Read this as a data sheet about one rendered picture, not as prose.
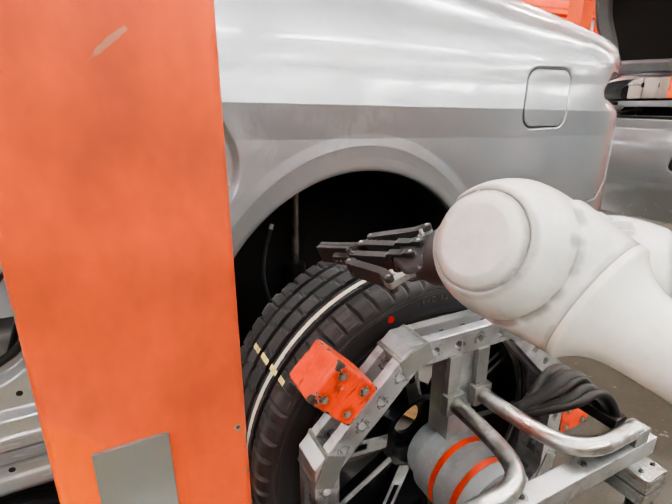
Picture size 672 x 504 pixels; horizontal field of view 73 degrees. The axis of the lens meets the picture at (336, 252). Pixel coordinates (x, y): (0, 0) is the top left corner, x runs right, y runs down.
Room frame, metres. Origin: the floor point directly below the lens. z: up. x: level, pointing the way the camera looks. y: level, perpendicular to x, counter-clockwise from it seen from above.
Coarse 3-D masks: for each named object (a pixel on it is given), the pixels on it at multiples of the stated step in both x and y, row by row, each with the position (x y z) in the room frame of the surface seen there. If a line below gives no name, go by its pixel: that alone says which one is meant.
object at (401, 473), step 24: (504, 360) 0.83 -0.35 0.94; (408, 384) 0.71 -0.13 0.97; (504, 384) 0.84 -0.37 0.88; (408, 408) 0.71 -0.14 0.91; (480, 408) 0.80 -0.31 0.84; (384, 432) 0.69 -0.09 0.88; (408, 432) 0.76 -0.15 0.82; (504, 432) 0.81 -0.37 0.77; (384, 456) 0.69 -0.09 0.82; (360, 480) 0.67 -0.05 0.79; (384, 480) 0.71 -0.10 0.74; (408, 480) 0.83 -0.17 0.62
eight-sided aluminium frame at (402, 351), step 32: (448, 320) 0.66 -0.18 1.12; (480, 320) 0.66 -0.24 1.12; (384, 352) 0.61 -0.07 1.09; (416, 352) 0.58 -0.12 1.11; (448, 352) 0.61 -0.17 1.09; (512, 352) 0.76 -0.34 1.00; (544, 352) 0.71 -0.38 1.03; (384, 384) 0.56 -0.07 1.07; (544, 416) 0.74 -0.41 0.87; (320, 448) 0.53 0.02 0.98; (352, 448) 0.54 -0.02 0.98; (544, 448) 0.74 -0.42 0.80; (320, 480) 0.51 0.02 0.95
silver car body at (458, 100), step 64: (256, 0) 0.93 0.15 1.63; (320, 0) 0.99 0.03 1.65; (384, 0) 1.06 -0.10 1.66; (448, 0) 1.14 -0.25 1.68; (512, 0) 1.28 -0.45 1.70; (256, 64) 0.91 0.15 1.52; (320, 64) 0.97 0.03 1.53; (384, 64) 1.04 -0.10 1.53; (448, 64) 1.12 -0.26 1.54; (512, 64) 1.21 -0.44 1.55; (576, 64) 1.32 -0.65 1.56; (256, 128) 0.91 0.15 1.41; (320, 128) 0.97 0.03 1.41; (384, 128) 1.04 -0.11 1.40; (448, 128) 1.12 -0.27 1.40; (512, 128) 1.22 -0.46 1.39; (576, 128) 1.34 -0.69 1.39; (256, 192) 0.90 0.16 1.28; (448, 192) 1.13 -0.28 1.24; (576, 192) 1.36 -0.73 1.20; (0, 320) 1.26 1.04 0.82; (0, 384) 0.71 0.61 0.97; (0, 448) 0.67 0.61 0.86
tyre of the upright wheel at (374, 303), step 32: (288, 288) 0.80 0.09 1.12; (320, 288) 0.75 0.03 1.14; (384, 288) 0.69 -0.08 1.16; (416, 288) 0.69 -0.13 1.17; (256, 320) 0.78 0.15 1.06; (288, 320) 0.72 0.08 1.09; (320, 320) 0.67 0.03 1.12; (352, 320) 0.64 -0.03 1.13; (384, 320) 0.66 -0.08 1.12; (416, 320) 0.69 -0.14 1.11; (256, 352) 0.71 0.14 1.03; (288, 352) 0.65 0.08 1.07; (352, 352) 0.63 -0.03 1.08; (256, 384) 0.66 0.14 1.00; (288, 384) 0.60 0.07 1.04; (256, 416) 0.62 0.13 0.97; (288, 416) 0.58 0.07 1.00; (256, 448) 0.60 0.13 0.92; (288, 448) 0.58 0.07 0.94; (256, 480) 0.57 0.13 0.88; (288, 480) 0.58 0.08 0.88
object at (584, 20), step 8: (576, 0) 4.71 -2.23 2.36; (584, 0) 4.64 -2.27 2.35; (592, 0) 4.69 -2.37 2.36; (568, 8) 4.77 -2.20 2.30; (576, 8) 4.69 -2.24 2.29; (584, 8) 4.65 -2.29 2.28; (592, 8) 4.70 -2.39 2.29; (568, 16) 4.76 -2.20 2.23; (576, 16) 4.68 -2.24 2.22; (584, 16) 4.65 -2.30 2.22; (592, 16) 4.71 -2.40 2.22; (576, 24) 4.67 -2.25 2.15; (584, 24) 4.66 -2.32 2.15
